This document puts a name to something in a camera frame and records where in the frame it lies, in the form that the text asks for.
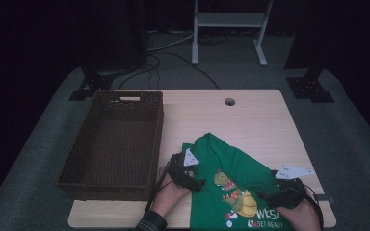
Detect black cable bundle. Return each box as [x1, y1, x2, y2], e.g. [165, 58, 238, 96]
[197, 32, 230, 46]

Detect green t-shirt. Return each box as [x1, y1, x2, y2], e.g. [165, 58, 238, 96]
[181, 132, 295, 231]

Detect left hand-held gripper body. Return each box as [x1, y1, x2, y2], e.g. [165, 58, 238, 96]
[167, 147, 203, 193]

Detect hand-held gripper black cable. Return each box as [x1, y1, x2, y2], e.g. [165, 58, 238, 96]
[145, 155, 176, 215]
[302, 185, 325, 231]

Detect long black floor cable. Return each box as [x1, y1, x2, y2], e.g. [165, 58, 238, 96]
[153, 51, 221, 90]

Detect grey table edge bracket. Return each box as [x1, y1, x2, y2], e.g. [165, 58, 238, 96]
[316, 193, 336, 205]

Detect white metal stand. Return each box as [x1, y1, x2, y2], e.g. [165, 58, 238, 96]
[191, 0, 275, 67]

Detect person's left hand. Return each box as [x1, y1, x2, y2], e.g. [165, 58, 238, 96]
[150, 165, 192, 218]

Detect black stand base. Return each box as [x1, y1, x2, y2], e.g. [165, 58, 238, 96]
[68, 65, 115, 102]
[285, 65, 335, 104]

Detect brown wicker basket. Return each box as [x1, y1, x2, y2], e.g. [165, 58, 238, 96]
[55, 90, 165, 202]

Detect looped black floor cable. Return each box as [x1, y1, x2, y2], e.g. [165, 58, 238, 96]
[119, 54, 162, 90]

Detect right hand-held gripper black cable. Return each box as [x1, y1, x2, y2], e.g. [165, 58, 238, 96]
[302, 185, 325, 231]

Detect left hand-held gripper black cable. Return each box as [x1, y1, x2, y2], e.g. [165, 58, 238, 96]
[145, 155, 176, 215]

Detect person's right hand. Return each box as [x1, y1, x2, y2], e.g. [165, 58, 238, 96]
[276, 189, 322, 231]

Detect white floor cable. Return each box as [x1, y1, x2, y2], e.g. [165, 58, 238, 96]
[147, 32, 196, 52]

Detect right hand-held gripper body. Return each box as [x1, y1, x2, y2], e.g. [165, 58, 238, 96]
[268, 164, 315, 210]

